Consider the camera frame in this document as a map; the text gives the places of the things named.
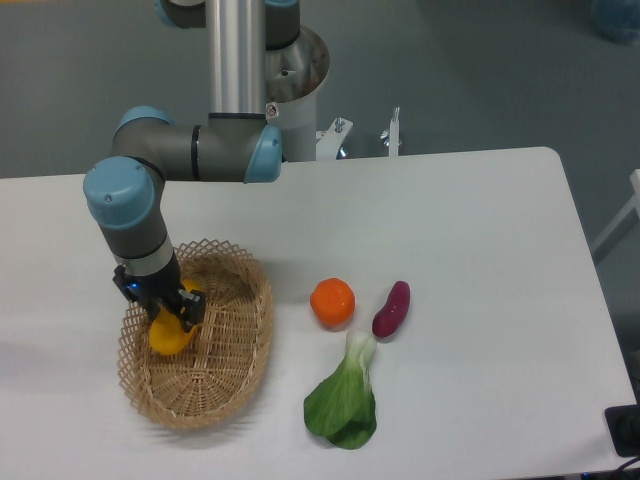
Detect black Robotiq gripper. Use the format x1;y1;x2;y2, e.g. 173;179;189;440
112;259;206;333

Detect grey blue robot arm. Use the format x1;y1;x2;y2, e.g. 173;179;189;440
83;1;300;332

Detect woven wicker basket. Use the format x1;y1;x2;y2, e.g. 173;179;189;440
117;239;274;429

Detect orange tangerine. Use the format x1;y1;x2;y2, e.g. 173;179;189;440
309;277;356;330

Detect green bok choy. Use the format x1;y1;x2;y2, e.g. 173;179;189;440
303;330;377;450

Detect purple sweet potato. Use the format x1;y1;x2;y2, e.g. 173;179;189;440
372;281;411;338

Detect black device at table edge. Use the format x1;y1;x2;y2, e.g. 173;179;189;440
604;404;639;458

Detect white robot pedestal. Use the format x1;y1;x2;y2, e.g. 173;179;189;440
263;24;331;163

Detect white mounting bracket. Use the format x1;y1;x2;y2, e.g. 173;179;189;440
315;105;403;161

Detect white frame at right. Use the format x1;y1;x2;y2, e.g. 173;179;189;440
590;169;639;265

